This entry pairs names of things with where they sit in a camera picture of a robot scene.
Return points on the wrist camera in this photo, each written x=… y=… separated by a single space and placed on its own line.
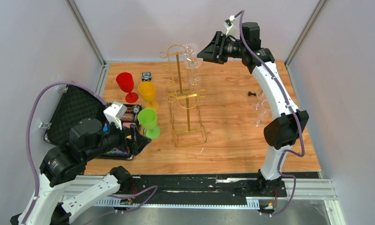
x=231 y=29
x=114 y=113

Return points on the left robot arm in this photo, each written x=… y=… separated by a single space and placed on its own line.
x=63 y=163

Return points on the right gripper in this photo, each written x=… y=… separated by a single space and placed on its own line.
x=214 y=53

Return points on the black chess pawn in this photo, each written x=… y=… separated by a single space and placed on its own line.
x=251 y=93

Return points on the clear wine glass rearmost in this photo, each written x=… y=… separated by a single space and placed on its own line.
x=189 y=49

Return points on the orange wine glass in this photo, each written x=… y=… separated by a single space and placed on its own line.
x=148 y=93

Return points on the green wine glass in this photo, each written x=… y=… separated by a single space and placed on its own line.
x=149 y=120

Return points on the red wine glass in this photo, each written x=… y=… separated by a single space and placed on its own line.
x=126 y=84

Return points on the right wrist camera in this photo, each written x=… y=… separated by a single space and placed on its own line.
x=231 y=29

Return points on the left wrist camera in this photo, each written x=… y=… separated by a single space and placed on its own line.
x=114 y=113

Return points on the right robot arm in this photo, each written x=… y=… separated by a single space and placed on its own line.
x=288 y=120

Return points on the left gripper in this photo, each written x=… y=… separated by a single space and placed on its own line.
x=130 y=144

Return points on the gold wire glass rack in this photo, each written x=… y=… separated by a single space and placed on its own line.
x=183 y=100

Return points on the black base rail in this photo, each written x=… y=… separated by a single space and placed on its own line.
x=227 y=190

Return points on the clear wine glass front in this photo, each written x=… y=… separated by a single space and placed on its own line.
x=260 y=103

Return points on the black poker chip case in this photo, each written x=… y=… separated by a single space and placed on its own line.
x=76 y=104

